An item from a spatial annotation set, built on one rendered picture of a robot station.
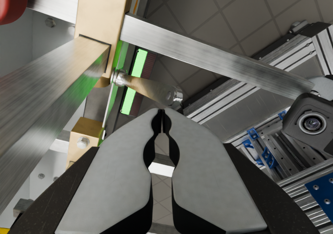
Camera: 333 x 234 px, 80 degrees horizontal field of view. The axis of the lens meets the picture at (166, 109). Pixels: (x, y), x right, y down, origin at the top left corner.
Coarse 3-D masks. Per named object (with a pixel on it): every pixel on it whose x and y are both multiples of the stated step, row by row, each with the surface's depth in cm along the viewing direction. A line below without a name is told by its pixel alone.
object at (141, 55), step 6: (138, 54) 41; (144, 54) 41; (138, 60) 42; (144, 60) 42; (138, 66) 43; (132, 72) 43; (138, 72) 43; (132, 90) 45; (126, 96) 46; (132, 96) 46; (126, 102) 47; (126, 108) 48
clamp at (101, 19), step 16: (80, 0) 22; (96, 0) 22; (112, 0) 22; (128, 0) 23; (80, 16) 22; (96, 16) 22; (112, 16) 22; (80, 32) 23; (96, 32) 23; (112, 32) 23; (112, 48) 24; (112, 64) 25
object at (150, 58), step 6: (150, 54) 41; (150, 60) 42; (144, 66) 43; (150, 66) 43; (144, 72) 43; (150, 72) 43; (138, 96) 46; (138, 102) 47; (132, 108) 48; (138, 108) 48; (132, 114) 49
